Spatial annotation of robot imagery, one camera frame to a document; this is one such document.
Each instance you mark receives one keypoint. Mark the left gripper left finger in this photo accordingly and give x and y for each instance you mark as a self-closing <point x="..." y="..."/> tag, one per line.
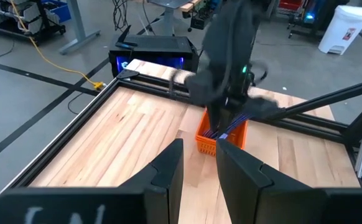
<point x="156" y="199"/>

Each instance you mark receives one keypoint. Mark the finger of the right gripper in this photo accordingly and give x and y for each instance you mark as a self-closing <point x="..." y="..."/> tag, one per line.
<point x="214" y="119"/>
<point x="225" y="115"/>

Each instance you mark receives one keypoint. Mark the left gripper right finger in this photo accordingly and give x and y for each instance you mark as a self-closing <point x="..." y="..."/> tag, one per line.
<point x="262" y="202"/>

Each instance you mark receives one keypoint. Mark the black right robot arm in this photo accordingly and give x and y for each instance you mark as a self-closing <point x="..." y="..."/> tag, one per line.
<point x="230" y="31"/>

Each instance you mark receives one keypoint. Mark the orange plastic basket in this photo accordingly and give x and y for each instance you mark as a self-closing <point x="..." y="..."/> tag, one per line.
<point x="206" y="146"/>

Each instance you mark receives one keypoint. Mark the black computer with blue light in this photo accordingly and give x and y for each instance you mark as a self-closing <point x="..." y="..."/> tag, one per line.
<point x="156" y="46"/>

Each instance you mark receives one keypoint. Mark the white trash bin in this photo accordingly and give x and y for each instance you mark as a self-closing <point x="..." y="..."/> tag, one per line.
<point x="342" y="31"/>

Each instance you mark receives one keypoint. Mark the grey desk leg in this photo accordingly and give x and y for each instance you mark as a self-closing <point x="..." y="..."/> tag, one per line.
<point x="78" y="25"/>

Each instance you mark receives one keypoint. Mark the blue plastic bin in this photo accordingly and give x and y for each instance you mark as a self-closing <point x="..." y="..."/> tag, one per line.
<point x="58" y="11"/>

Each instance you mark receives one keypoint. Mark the black storage cart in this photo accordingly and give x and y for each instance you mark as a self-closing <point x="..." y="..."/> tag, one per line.
<point x="22" y="21"/>

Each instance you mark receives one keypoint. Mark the grey desk pedestal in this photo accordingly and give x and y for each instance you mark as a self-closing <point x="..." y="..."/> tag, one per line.
<point x="168" y="18"/>

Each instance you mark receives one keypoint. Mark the black diagonal frame strut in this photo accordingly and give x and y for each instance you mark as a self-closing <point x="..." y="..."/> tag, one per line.
<point x="324" y="98"/>

